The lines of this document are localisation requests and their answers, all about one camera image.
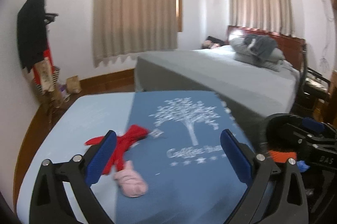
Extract black trash bin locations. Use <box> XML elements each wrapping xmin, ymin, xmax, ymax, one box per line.
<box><xmin>259</xmin><ymin>112</ymin><xmax>337</xmax><ymax>198</ymax></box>

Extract red ribbon bow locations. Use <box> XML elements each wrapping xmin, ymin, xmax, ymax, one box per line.
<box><xmin>84</xmin><ymin>123</ymin><xmax>151</xmax><ymax>175</ymax></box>

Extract black office chair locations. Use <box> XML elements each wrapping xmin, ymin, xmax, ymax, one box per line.
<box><xmin>291</xmin><ymin>44</ymin><xmax>331</xmax><ymax>118</ymax></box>

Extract wooden coat rack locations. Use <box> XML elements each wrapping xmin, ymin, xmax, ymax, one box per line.
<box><xmin>29</xmin><ymin>0</ymin><xmax>69</xmax><ymax>124</ymax></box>

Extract bed with grey sheet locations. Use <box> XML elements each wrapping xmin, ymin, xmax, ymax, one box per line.
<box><xmin>134</xmin><ymin>45</ymin><xmax>300</xmax><ymax>133</ymax></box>

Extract lower grey pillow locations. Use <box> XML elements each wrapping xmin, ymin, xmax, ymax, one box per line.
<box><xmin>234</xmin><ymin>53</ymin><xmax>282</xmax><ymax>72</ymax></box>

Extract grey pillow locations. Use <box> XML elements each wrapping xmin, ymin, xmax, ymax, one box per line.
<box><xmin>234</xmin><ymin>53</ymin><xmax>282</xmax><ymax>72</ymax></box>
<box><xmin>229</xmin><ymin>37</ymin><xmax>286</xmax><ymax>62</ymax></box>

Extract wooden headboard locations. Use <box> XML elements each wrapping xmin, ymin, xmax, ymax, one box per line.
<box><xmin>225</xmin><ymin>25</ymin><xmax>306</xmax><ymax>70</ymax></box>

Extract brown paper bag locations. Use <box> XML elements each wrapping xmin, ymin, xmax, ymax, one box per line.
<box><xmin>66</xmin><ymin>76</ymin><xmax>82</xmax><ymax>94</ymax></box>

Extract blue tree print tablecloth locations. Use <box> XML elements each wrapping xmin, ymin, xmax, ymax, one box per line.
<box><xmin>16</xmin><ymin>89</ymin><xmax>275</xmax><ymax>224</ymax></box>

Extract dark grey folded clothes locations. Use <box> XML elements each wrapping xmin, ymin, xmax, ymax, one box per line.
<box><xmin>243</xmin><ymin>34</ymin><xmax>278</xmax><ymax>61</ymax></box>

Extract striped black white bag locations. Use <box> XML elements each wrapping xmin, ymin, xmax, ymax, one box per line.
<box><xmin>34</xmin><ymin>66</ymin><xmax>60</xmax><ymax>95</ymax></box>

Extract beige canvas tote bag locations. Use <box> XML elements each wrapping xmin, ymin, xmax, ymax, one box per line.
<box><xmin>34</xmin><ymin>58</ymin><xmax>54</xmax><ymax>94</ymax></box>

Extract upper grey pillow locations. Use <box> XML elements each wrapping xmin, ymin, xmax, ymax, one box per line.
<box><xmin>229</xmin><ymin>37</ymin><xmax>286</xmax><ymax>62</ymax></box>

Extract red hanging bag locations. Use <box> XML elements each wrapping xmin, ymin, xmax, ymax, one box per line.
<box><xmin>33</xmin><ymin>46</ymin><xmax>54</xmax><ymax>93</ymax></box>

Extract black bag beside bed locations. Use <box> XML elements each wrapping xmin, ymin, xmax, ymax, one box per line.
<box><xmin>201</xmin><ymin>36</ymin><xmax>225</xmax><ymax>49</ymax></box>

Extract beige right window curtain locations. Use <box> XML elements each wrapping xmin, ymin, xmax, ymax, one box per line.
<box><xmin>230</xmin><ymin>0</ymin><xmax>294</xmax><ymax>36</ymax></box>

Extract beige window curtain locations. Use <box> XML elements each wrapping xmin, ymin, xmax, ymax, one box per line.
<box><xmin>230</xmin><ymin>0</ymin><xmax>294</xmax><ymax>36</ymax></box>
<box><xmin>92</xmin><ymin>0</ymin><xmax>178</xmax><ymax>66</ymax></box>

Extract black hanging coat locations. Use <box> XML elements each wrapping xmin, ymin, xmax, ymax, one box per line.
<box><xmin>17</xmin><ymin>0</ymin><xmax>47</xmax><ymax>71</ymax></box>

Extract beige left window curtain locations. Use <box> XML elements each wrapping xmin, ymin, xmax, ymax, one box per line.
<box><xmin>92</xmin><ymin>0</ymin><xmax>178</xmax><ymax>66</ymax></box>

